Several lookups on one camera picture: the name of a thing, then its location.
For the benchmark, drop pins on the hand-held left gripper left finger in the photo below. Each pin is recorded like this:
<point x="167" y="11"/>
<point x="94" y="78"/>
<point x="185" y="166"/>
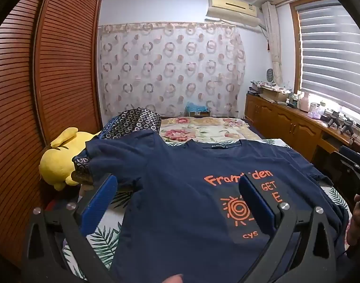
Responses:
<point x="98" y="203"/>

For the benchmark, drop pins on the light purple bag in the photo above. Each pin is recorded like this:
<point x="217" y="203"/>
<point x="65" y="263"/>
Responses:
<point x="314" y="113"/>

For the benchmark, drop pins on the yellow plush toy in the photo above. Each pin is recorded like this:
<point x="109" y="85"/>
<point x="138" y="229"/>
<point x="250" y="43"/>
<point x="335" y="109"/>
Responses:
<point x="59" y="162"/>

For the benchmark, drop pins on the wooden louvered wardrobe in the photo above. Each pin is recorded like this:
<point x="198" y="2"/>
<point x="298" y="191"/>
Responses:
<point x="20" y="94"/>

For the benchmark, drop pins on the palm-leaf printed sheet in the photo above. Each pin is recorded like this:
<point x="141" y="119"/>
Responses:
<point x="104" y="241"/>

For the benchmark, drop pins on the grey handheld device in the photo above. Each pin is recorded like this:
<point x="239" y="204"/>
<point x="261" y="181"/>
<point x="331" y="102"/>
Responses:
<point x="348" y="126"/>
<point x="334" y="119"/>

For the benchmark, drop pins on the navy blue printed t-shirt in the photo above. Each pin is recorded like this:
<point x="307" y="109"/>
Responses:
<point x="182" y="197"/>

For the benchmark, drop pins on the small desk fan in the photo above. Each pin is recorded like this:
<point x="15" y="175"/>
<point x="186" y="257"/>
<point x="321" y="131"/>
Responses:
<point x="270" y="76"/>

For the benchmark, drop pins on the blue cloth bundle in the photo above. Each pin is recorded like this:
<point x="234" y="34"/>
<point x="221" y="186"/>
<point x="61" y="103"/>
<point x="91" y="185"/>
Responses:
<point x="196" y="106"/>

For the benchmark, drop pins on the folded patterned cloth stack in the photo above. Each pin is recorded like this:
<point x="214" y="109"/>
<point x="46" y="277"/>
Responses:
<point x="261" y="85"/>

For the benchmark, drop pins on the circle-patterned sheer curtain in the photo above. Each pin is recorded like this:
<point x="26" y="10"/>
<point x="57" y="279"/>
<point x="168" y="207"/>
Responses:
<point x="168" y="73"/>

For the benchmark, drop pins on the wall air conditioner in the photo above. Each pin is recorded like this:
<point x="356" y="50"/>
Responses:
<point x="230" y="8"/>

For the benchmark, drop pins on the tied beige curtain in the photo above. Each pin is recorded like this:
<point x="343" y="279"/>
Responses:
<point x="272" y="35"/>

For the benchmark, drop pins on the dark circle-patterned pillow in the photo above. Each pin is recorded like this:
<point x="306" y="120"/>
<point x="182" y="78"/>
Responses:
<point x="135" y="122"/>

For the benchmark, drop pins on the floral blanket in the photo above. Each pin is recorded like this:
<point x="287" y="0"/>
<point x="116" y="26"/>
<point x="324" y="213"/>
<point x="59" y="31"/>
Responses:
<point x="191" y="129"/>

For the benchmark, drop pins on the cardboard box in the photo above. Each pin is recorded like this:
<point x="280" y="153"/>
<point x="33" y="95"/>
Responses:
<point x="275" y="95"/>

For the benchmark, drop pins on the wooden cabinet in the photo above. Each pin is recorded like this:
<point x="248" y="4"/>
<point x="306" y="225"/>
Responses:
<point x="286" y="123"/>

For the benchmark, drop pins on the person's left hand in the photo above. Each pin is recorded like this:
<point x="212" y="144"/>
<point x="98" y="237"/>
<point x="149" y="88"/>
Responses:
<point x="173" y="279"/>

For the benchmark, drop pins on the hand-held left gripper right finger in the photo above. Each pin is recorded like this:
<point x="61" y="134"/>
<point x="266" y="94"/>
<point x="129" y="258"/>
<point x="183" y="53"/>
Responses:
<point x="256" y="209"/>

